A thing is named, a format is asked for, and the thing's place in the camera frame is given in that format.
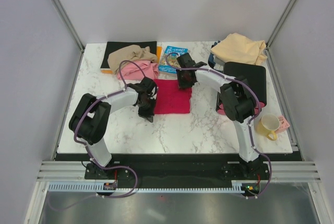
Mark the beige t shirt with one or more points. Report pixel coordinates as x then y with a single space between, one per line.
132 53

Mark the light pink t shirt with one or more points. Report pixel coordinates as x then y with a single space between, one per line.
137 70

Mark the black pink drawer organizer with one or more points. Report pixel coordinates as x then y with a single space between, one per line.
255 75

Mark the blue illustrated paperback book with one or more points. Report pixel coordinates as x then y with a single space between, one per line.
168 60

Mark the pink small box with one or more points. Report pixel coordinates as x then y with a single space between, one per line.
284 124

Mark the aluminium frame post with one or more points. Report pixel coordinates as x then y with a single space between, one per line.
68 24
284 16

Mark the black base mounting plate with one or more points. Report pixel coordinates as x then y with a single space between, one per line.
176 171

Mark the black notebook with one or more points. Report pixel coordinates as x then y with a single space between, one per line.
113 46

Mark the magenta t shirt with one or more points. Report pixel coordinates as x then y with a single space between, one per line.
171 99

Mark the cream yellow t shirt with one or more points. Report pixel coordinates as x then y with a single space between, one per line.
238 48

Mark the yellow mug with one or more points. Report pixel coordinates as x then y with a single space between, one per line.
267 126

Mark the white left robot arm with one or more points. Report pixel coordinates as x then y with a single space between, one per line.
90 118

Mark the right aluminium frame post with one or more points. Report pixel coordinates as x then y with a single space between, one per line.
284 16

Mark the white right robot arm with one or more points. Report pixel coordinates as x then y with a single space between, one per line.
238 100

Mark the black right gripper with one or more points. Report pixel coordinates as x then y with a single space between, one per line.
181 84

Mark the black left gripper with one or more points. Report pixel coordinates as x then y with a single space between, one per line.
150 113

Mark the left aluminium frame post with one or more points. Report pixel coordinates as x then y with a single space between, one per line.
68 24

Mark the white slotted cable duct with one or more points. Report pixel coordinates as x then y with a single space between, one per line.
103 187

